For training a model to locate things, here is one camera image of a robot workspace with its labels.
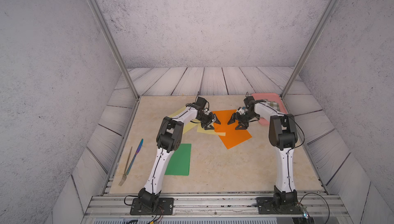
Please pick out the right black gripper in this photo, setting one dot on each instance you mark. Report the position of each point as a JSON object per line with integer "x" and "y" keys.
{"x": 235, "y": 116}

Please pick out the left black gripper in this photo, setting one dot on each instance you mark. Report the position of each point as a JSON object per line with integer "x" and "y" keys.
{"x": 213, "y": 118}

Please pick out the yellow paper sheet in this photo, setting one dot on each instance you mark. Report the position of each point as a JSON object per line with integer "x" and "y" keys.
{"x": 188, "y": 126}
{"x": 209, "y": 132}

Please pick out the orange paper sheet front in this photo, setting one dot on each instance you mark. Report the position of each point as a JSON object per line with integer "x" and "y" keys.
{"x": 232, "y": 136}

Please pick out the green paper sheet front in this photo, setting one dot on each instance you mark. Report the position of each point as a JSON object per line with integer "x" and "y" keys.
{"x": 179, "y": 164}

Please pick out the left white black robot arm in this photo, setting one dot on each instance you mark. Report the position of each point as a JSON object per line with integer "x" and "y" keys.
{"x": 169, "y": 139}

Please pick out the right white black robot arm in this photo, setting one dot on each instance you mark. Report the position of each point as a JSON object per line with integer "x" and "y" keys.
{"x": 283, "y": 136}

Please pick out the green checkered cloth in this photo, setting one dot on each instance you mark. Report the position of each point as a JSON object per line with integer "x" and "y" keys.
{"x": 274, "y": 105}

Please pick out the pink plastic tray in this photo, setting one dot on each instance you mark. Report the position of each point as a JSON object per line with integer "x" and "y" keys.
{"x": 274, "y": 100}

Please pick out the iridescent blue knife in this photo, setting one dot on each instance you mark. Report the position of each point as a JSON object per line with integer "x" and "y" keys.
{"x": 136, "y": 153}

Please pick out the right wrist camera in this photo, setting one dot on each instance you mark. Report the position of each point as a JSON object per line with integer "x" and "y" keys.
{"x": 241, "y": 111}

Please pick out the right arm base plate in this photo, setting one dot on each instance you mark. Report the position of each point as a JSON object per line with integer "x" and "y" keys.
{"x": 272, "y": 205}

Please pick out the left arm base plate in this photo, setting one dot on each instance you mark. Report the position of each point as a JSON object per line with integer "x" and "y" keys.
{"x": 160, "y": 206}

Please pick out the aluminium front rail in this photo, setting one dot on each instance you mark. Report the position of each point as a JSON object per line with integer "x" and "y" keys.
{"x": 224, "y": 208}

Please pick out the right aluminium frame post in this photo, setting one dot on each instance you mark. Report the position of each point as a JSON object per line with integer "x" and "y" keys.
{"x": 324, "y": 18}

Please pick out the aluminium frame post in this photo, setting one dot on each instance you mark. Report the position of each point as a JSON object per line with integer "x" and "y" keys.
{"x": 324, "y": 18}
{"x": 112, "y": 44}

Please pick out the left aluminium frame post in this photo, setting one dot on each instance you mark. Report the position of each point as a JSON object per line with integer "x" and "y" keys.
{"x": 112, "y": 44}

